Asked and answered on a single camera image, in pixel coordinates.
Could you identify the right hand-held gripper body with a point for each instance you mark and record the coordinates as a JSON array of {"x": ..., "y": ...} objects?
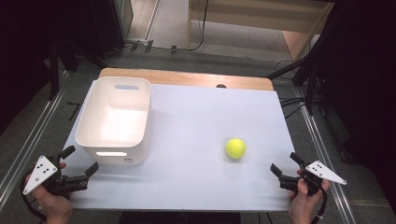
[{"x": 325, "y": 171}]

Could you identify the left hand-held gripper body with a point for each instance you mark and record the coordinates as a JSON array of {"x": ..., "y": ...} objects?
[{"x": 39, "y": 172}]

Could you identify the white plastic storage bin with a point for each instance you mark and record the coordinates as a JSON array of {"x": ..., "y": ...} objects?
[{"x": 115, "y": 137}]

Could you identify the yellow tennis ball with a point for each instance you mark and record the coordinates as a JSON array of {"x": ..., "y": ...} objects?
[{"x": 235, "y": 148}]

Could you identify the person's left hand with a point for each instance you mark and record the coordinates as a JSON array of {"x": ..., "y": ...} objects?
[{"x": 56, "y": 208}]

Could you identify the person's right hand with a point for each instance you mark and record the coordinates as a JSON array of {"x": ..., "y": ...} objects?
[{"x": 302, "y": 207}]

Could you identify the black metal stand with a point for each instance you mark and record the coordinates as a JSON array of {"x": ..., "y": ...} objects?
[
  {"x": 53, "y": 71},
  {"x": 311, "y": 74}
]

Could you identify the white table cover sheet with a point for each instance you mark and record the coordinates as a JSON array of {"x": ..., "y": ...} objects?
[{"x": 193, "y": 174}]

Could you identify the small dark knob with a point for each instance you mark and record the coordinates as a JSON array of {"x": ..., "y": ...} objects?
[{"x": 221, "y": 86}]

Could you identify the black cabinet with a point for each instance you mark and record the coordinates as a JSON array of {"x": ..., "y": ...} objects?
[{"x": 109, "y": 25}]

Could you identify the light wooden furniture panel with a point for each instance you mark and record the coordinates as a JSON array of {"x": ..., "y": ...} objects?
[{"x": 258, "y": 15}]

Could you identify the aluminium floor rail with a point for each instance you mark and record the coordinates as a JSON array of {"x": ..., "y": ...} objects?
[
  {"x": 323, "y": 155},
  {"x": 34, "y": 130}
]

